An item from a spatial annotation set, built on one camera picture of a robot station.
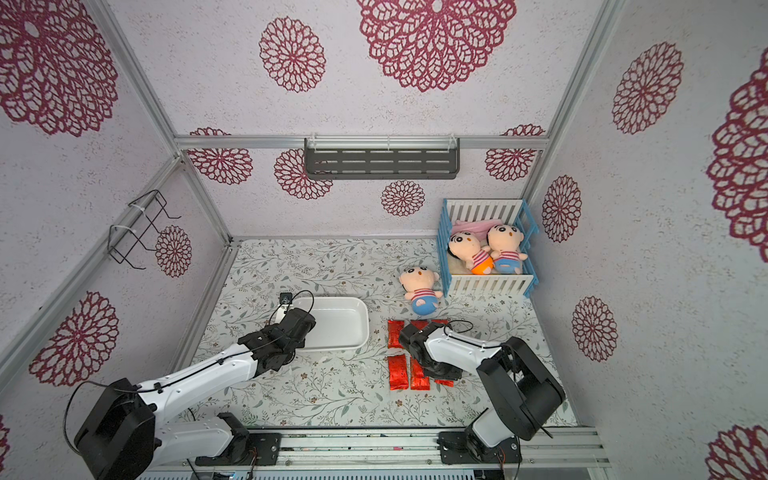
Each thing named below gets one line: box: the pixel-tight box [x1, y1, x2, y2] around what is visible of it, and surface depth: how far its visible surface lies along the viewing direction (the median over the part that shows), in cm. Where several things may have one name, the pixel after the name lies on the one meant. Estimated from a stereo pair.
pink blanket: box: [451, 219, 504, 238], surface depth 112 cm
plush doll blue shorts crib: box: [487, 224, 528, 275], surface depth 102 cm
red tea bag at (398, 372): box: [388, 354, 409, 391], surface depth 87 cm
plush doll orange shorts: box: [448, 232, 494, 275], surface depth 102 cm
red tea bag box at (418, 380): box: [410, 355, 431, 391], surface depth 86 cm
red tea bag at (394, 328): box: [387, 320, 405, 349], surface depth 95 cm
